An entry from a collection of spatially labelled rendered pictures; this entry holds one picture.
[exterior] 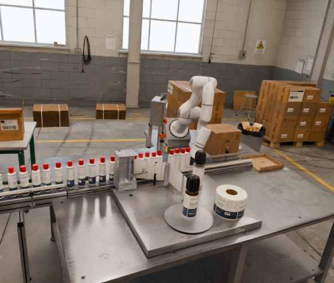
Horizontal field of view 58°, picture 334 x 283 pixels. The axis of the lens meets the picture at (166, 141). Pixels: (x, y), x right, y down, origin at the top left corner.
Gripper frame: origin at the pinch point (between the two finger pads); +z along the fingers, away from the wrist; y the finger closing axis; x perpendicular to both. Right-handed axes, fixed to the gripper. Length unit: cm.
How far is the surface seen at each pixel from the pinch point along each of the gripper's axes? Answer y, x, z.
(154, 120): -2, -47, -24
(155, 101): -3, -52, -38
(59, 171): 2, -102, 28
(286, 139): -179, 328, -38
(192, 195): 62, -39, 1
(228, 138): -17, 42, -27
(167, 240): 74, -52, 26
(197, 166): 29.2, -17.2, -6.8
